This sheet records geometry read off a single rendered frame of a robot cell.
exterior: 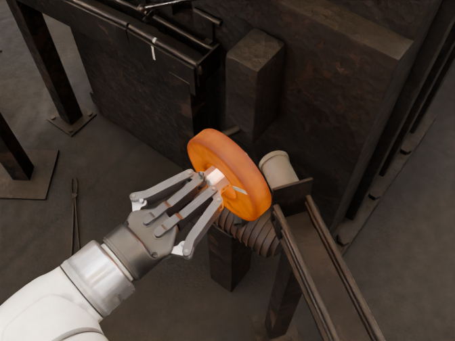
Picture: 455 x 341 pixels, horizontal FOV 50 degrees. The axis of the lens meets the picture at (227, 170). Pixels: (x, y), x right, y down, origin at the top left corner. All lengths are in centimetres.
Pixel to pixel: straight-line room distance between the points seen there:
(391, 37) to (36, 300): 68
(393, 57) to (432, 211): 98
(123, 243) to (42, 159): 122
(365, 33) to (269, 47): 18
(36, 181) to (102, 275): 119
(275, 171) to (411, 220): 90
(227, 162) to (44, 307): 29
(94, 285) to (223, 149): 24
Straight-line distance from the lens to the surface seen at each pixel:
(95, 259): 65
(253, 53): 94
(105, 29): 122
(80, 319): 63
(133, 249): 65
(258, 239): 105
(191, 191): 70
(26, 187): 181
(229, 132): 106
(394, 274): 163
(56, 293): 64
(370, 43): 88
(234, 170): 66
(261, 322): 150
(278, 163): 91
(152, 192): 71
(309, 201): 90
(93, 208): 170
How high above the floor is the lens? 146
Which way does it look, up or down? 58 degrees down
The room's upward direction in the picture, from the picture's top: straight up
